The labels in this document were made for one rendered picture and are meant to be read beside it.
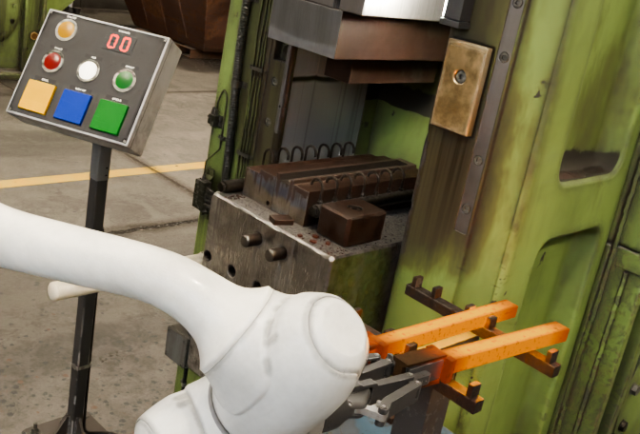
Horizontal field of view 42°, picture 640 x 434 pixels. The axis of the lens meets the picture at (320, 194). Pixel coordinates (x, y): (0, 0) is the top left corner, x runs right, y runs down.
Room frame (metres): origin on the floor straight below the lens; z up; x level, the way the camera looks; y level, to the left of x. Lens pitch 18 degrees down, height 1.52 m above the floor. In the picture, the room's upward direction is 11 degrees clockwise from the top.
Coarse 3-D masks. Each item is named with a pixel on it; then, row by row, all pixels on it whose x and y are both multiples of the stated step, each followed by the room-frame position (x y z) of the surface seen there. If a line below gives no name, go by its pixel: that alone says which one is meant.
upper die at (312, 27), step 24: (288, 0) 1.72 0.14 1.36; (288, 24) 1.72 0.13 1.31; (312, 24) 1.67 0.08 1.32; (336, 24) 1.63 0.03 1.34; (360, 24) 1.66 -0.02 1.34; (384, 24) 1.72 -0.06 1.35; (408, 24) 1.78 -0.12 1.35; (432, 24) 1.84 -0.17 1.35; (312, 48) 1.66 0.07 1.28; (336, 48) 1.62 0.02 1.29; (360, 48) 1.67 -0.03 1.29; (384, 48) 1.73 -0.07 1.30; (408, 48) 1.79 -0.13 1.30; (432, 48) 1.85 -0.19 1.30
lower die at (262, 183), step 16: (320, 160) 1.92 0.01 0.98; (336, 160) 1.94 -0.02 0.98; (352, 160) 1.94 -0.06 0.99; (368, 160) 1.96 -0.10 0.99; (384, 160) 1.95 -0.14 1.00; (400, 160) 1.98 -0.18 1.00; (256, 176) 1.73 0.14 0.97; (272, 176) 1.70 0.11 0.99; (320, 176) 1.72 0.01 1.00; (336, 176) 1.75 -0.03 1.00; (352, 176) 1.79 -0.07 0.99; (384, 176) 1.84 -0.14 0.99; (400, 176) 1.87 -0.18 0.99; (416, 176) 1.89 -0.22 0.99; (256, 192) 1.72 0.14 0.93; (272, 192) 1.69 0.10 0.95; (288, 192) 1.66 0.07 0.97; (304, 192) 1.63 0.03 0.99; (352, 192) 1.73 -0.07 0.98; (368, 192) 1.76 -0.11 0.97; (384, 192) 1.81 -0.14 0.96; (272, 208) 1.69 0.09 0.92; (288, 208) 1.66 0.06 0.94; (304, 208) 1.62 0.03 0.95; (384, 208) 1.82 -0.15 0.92; (304, 224) 1.62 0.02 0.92
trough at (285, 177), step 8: (328, 168) 1.79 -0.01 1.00; (336, 168) 1.81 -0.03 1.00; (344, 168) 1.83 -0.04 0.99; (352, 168) 1.86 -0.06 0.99; (360, 168) 1.88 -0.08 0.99; (368, 168) 1.90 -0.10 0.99; (280, 176) 1.68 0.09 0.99; (288, 176) 1.70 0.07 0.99; (296, 176) 1.72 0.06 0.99; (304, 176) 1.74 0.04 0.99; (312, 176) 1.75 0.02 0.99; (288, 184) 1.67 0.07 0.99
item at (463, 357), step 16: (496, 336) 1.13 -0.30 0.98; (512, 336) 1.14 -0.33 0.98; (528, 336) 1.16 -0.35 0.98; (544, 336) 1.17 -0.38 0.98; (560, 336) 1.21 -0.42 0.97; (416, 352) 0.99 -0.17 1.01; (432, 352) 1.00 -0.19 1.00; (448, 352) 1.03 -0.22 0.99; (464, 352) 1.05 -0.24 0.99; (480, 352) 1.06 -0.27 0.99; (496, 352) 1.09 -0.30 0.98; (512, 352) 1.12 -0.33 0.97; (400, 368) 0.95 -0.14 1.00; (448, 368) 1.00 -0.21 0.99; (464, 368) 1.04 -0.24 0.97; (432, 384) 0.99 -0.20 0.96
